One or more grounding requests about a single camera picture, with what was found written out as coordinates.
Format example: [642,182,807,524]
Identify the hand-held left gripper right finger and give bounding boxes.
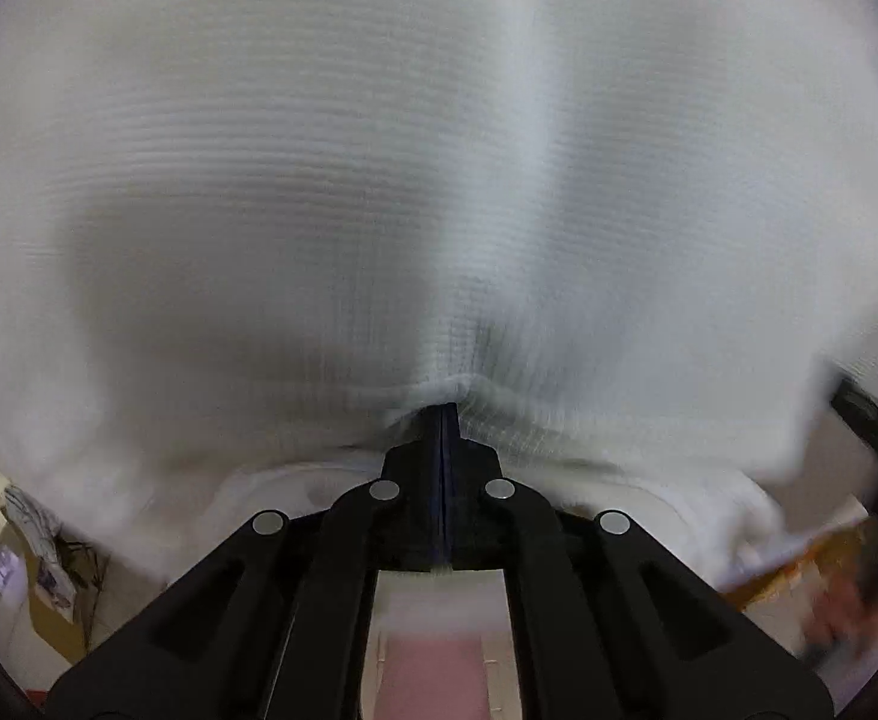
[443,405,834,720]

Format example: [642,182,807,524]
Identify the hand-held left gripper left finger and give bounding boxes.
[47,405,444,720]

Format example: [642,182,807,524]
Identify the white snap-button jacket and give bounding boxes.
[0,0,878,638]

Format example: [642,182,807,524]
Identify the grey patterned hanging cloth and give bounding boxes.
[4,484,62,565]

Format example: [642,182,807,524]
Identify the yellow wooden cabinet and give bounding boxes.
[0,454,89,670]

